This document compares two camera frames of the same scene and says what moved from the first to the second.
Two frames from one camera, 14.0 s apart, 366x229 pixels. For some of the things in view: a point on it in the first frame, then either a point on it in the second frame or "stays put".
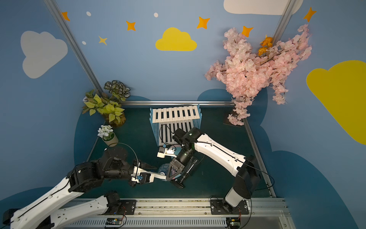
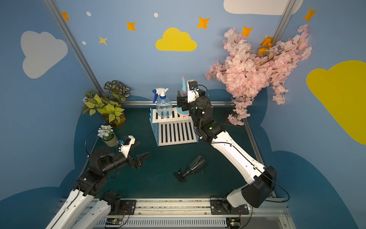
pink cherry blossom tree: x=247 y=72 stays put
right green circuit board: x=234 y=223 stays put
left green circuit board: x=114 y=221 stays put
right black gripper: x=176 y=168 to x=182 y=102
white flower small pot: x=106 y=132 stays put
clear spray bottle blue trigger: x=163 y=169 to x=164 y=106
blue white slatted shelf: x=165 y=120 stays put
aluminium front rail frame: x=188 y=213 stays put
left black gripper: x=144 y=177 to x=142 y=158
